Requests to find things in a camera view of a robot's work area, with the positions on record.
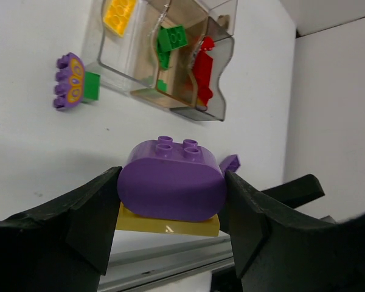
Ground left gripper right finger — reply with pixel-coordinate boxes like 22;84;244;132
225;172;365;291

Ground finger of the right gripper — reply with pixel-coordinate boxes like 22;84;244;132
262;174;325;209

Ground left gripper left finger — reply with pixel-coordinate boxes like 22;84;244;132
0;167;121;291

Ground long yellow lego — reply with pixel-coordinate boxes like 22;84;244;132
116;203;220;237

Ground purple rounded lego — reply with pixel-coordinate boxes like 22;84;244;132
117;136;227;222

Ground small green square lego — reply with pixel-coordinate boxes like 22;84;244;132
156;79;167;92

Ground red rounded lego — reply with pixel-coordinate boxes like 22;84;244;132
199;36;215;53

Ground green rectangular lego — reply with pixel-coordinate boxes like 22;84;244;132
158;25;188;52

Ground yellow lego brick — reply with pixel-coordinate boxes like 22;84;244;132
102;0;137;37

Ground green rounded lego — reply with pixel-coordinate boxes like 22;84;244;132
158;50;171;70

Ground purple tan flower lego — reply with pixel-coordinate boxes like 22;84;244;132
53;52;85;111

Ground long clear container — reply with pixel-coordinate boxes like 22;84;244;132
198;0;238;41

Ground tan translucent container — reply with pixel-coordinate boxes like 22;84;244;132
130;0;210;109

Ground small clear container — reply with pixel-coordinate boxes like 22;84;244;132
81;1;160;94

